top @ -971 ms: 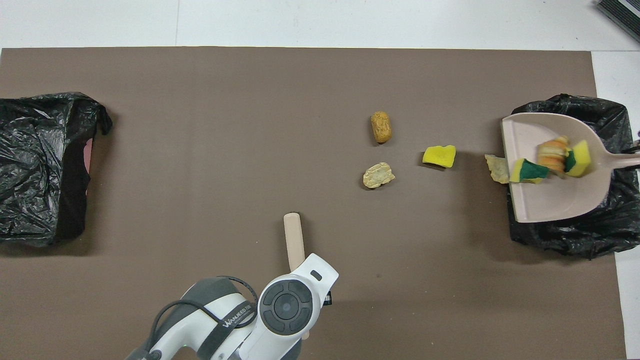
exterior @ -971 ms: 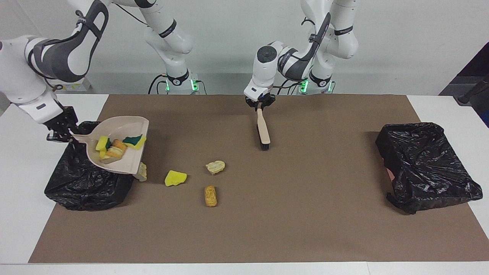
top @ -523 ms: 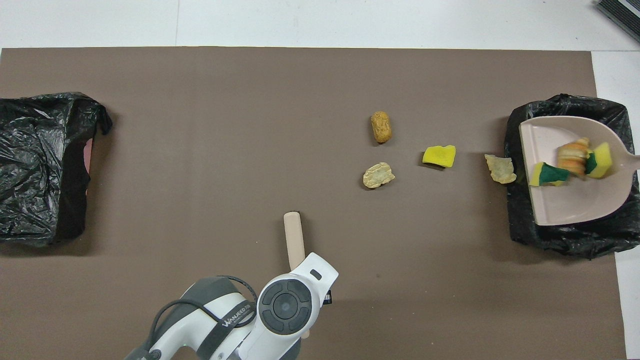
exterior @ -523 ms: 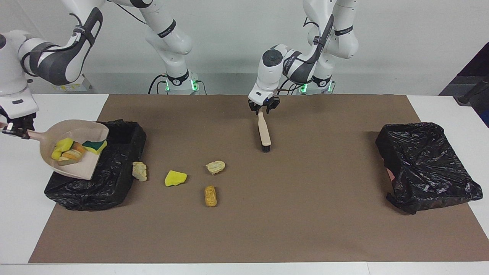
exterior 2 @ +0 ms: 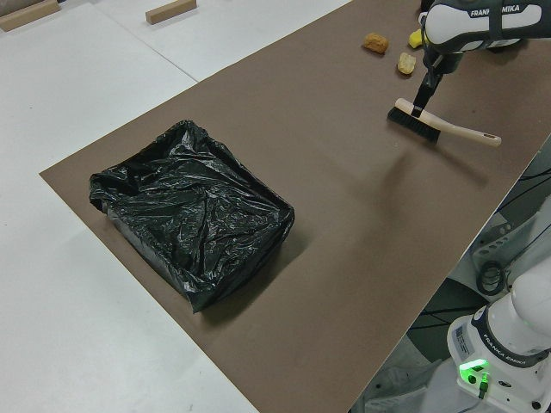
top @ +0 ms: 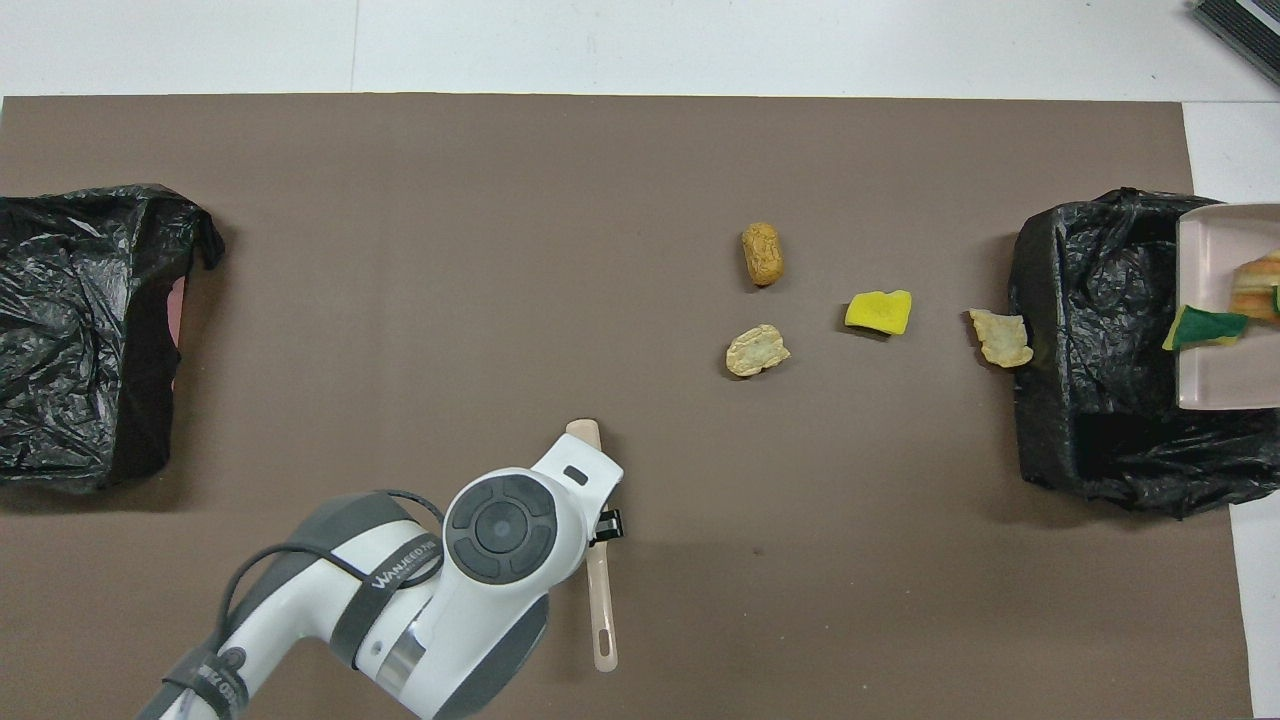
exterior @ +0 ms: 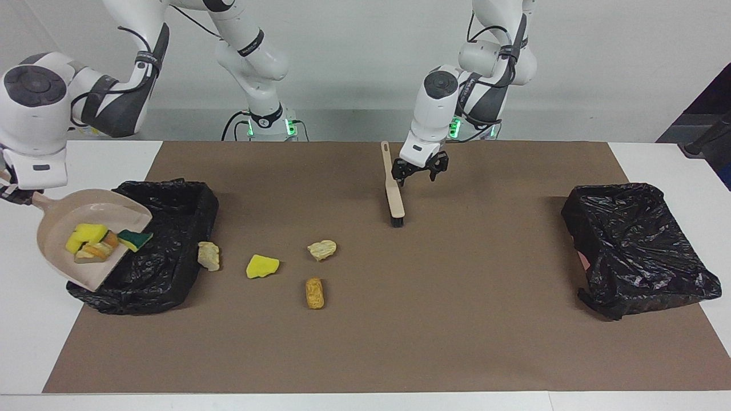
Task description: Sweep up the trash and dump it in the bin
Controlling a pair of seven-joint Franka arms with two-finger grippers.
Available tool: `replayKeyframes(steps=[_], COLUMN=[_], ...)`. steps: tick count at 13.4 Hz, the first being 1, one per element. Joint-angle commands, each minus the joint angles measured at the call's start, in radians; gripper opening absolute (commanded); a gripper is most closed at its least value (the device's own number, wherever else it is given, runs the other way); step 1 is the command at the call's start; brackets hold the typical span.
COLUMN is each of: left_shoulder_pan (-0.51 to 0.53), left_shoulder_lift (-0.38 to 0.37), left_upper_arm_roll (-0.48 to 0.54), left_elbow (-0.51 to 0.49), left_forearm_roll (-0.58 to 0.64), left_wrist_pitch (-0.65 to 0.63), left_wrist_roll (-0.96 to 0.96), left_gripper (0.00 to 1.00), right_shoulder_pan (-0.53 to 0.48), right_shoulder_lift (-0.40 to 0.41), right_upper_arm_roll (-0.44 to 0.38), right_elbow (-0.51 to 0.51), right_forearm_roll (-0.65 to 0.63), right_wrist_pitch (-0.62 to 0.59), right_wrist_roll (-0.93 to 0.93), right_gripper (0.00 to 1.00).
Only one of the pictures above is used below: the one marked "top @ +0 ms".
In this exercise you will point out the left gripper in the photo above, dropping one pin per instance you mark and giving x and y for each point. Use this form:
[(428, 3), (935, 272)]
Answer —
[(590, 485)]

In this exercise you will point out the beige hand brush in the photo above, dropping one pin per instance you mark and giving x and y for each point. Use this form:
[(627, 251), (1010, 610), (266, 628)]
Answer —
[(603, 620)]

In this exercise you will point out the pale beige piece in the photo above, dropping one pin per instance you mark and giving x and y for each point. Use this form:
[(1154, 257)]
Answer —
[(756, 350)]

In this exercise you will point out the brown oval sponge piece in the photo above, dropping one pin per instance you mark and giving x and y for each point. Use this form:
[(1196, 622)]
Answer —
[(762, 253)]

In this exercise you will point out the yellow sponge block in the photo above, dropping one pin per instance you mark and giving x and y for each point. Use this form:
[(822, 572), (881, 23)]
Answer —
[(878, 311)]

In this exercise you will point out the pale striped sponge chip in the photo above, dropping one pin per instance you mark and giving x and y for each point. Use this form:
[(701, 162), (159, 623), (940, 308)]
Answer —
[(1000, 338)]

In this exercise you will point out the green and yellow sponge piece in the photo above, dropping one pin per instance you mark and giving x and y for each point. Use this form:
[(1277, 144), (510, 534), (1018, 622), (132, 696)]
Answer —
[(1205, 325)]

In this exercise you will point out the beige plastic dustpan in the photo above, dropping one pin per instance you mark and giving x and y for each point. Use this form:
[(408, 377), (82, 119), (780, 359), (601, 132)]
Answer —
[(1215, 280)]

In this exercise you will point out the orange striped sponge piece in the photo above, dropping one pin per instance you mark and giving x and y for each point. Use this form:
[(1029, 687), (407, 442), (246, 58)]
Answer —
[(1262, 285)]

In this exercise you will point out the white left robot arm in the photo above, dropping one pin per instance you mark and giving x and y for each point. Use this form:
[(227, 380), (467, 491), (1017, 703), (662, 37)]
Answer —
[(500, 525)]

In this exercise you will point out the black bag-lined trash bin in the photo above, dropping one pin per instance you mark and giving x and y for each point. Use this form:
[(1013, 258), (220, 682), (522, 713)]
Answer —
[(60, 250), (1100, 300)]

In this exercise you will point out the brown table mat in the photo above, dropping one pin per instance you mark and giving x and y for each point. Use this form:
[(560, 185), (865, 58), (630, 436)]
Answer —
[(300, 150)]

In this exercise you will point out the grey ribbed object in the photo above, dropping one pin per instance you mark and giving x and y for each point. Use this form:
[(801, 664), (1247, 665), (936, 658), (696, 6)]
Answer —
[(1250, 25)]

